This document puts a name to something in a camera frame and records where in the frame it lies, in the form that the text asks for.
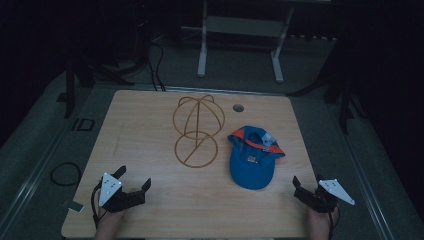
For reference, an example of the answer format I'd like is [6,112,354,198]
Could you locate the white metal stand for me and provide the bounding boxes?
[181,0,296,84]

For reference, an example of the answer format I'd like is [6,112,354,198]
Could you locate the black cable loop on floor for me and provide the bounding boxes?
[49,161,83,187]

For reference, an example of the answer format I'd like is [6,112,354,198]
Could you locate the blue cap with orange lining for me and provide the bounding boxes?
[227,125,286,191]

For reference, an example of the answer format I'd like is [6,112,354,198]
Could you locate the person's left hand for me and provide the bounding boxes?
[94,208,127,240]

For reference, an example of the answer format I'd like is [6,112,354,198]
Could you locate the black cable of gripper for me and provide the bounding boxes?
[327,203,341,240]
[90,182,108,230]

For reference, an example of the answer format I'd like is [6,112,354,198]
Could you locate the person's right hand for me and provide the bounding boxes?
[306,205,338,240]

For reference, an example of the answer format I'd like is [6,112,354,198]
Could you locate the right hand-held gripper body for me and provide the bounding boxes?
[294,178,356,214]

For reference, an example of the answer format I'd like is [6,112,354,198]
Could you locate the black cables on floor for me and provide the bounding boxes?
[143,36,168,92]

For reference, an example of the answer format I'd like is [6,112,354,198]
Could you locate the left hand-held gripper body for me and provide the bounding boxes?
[98,172,147,214]

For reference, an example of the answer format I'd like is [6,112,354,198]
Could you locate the gold wire hat stand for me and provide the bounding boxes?
[172,94,226,169]

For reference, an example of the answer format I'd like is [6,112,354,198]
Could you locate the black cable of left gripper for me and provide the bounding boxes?
[90,182,108,230]

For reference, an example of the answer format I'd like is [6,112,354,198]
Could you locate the grey tape piece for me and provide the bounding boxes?
[61,199,85,213]

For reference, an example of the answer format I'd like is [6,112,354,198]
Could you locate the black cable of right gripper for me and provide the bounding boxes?
[327,203,341,240]

